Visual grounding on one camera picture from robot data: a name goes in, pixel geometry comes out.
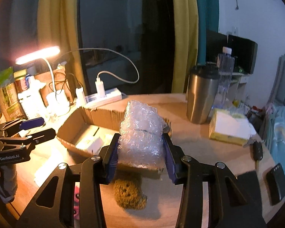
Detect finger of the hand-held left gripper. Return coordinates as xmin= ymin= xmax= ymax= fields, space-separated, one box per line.
xmin=0 ymin=117 xmax=45 ymax=133
xmin=0 ymin=128 xmax=56 ymax=150

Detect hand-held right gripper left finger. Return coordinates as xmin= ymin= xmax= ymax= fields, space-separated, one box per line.
xmin=15 ymin=133 xmax=121 ymax=228

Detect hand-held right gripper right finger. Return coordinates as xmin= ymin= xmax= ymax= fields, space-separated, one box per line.
xmin=162 ymin=133 xmax=268 ymax=228

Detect clear bubble wrap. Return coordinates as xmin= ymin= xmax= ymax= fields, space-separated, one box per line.
xmin=119 ymin=100 xmax=169 ymax=168

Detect person's left forearm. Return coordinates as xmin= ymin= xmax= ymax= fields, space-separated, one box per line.
xmin=0 ymin=166 xmax=18 ymax=203

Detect pink soft item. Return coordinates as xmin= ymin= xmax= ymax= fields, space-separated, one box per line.
xmin=73 ymin=183 xmax=81 ymax=219

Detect white woven basket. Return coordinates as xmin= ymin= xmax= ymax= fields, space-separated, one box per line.
xmin=18 ymin=93 xmax=48 ymax=121

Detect green bag of paper cups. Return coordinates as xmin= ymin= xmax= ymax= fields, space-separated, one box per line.
xmin=0 ymin=66 xmax=26 ymax=121

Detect brown fuzzy sponge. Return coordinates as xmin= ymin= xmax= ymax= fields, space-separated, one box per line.
xmin=113 ymin=177 xmax=148 ymax=211

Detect white bottle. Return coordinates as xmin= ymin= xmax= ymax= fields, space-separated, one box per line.
xmin=28 ymin=76 xmax=47 ymax=95

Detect jar with red label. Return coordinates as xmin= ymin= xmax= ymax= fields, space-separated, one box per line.
xmin=14 ymin=77 xmax=28 ymax=93

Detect brown cardboard box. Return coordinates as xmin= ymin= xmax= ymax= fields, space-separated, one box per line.
xmin=34 ymin=72 xmax=74 ymax=105

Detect yellow sponge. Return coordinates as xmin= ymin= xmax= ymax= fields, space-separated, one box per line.
xmin=13 ymin=69 xmax=28 ymax=78

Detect white plug-in charger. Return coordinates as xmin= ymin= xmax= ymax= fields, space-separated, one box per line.
xmin=76 ymin=87 xmax=86 ymax=106

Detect white power strip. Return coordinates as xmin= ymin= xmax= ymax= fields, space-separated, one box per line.
xmin=84 ymin=88 xmax=123 ymax=108

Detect white desk lamp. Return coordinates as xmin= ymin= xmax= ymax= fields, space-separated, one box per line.
xmin=15 ymin=46 xmax=70 ymax=117

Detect yellow tissue pack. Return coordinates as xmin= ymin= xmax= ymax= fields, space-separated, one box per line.
xmin=208 ymin=109 xmax=256 ymax=146

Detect steel tumbler with black lid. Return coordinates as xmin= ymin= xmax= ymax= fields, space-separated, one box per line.
xmin=186 ymin=65 xmax=220 ymax=124

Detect dark flat object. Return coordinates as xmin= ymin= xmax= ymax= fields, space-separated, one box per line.
xmin=236 ymin=170 xmax=259 ymax=188

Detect black car key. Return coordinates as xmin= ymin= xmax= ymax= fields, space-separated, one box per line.
xmin=252 ymin=141 xmax=264 ymax=171

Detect blue curtain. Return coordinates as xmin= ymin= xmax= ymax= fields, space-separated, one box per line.
xmin=193 ymin=0 xmax=219 ymax=64
xmin=0 ymin=0 xmax=42 ymax=76

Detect yellow curtain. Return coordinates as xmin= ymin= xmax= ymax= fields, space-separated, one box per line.
xmin=170 ymin=0 xmax=200 ymax=94
xmin=37 ymin=0 xmax=87 ymax=93

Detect clear plastic water bottle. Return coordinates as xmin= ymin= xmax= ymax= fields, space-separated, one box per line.
xmin=215 ymin=47 xmax=235 ymax=110

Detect white cabinet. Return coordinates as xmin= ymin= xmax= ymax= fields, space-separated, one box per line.
xmin=228 ymin=72 xmax=251 ymax=105

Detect black phone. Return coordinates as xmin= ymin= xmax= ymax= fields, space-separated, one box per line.
xmin=266 ymin=163 xmax=285 ymax=206

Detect light blue blanket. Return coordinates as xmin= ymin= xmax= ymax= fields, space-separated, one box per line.
xmin=266 ymin=103 xmax=285 ymax=171

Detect black monitor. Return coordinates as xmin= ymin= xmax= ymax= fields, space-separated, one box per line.
xmin=228 ymin=35 xmax=258 ymax=74
xmin=205 ymin=30 xmax=228 ymax=64

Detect dark window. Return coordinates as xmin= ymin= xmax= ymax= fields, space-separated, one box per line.
xmin=78 ymin=0 xmax=176 ymax=95

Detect grey padded headboard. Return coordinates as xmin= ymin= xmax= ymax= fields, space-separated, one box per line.
xmin=267 ymin=51 xmax=285 ymax=110

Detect black cables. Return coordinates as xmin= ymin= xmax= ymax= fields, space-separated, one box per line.
xmin=53 ymin=71 xmax=82 ymax=93

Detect white charger with white cable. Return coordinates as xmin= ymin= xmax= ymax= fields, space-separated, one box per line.
xmin=95 ymin=77 xmax=106 ymax=98

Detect white charging cable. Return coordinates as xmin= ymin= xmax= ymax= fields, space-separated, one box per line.
xmin=58 ymin=48 xmax=140 ymax=84

